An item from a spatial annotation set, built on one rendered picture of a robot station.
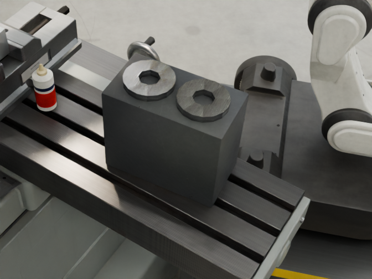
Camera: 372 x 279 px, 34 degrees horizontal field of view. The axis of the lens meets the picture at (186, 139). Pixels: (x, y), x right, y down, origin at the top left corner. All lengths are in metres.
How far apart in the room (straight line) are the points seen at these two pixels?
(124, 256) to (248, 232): 0.87
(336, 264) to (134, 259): 0.60
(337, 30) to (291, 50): 1.56
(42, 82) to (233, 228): 0.46
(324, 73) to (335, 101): 0.11
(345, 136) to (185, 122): 0.72
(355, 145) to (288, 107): 0.28
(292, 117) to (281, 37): 1.24
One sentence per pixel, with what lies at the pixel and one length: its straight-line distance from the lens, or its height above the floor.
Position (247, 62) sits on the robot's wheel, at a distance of 1.95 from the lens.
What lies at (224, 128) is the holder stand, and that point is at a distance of 0.98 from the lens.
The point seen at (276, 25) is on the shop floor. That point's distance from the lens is 3.09.
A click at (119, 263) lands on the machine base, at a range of 1.90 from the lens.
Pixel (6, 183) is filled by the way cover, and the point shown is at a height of 0.86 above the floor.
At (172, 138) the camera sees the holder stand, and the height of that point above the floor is 1.08.
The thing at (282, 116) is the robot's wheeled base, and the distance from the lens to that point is 1.78.
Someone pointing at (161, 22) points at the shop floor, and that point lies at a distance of 3.02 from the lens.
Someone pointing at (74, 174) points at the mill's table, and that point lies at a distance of 1.16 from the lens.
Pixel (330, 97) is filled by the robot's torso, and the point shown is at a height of 0.78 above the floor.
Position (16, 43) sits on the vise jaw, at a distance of 1.27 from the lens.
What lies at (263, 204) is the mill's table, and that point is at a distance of 1.13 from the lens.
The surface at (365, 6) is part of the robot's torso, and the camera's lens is 1.41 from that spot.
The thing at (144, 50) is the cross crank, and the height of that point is 0.68.
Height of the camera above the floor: 1.83
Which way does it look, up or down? 48 degrees down
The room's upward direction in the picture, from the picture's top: 5 degrees clockwise
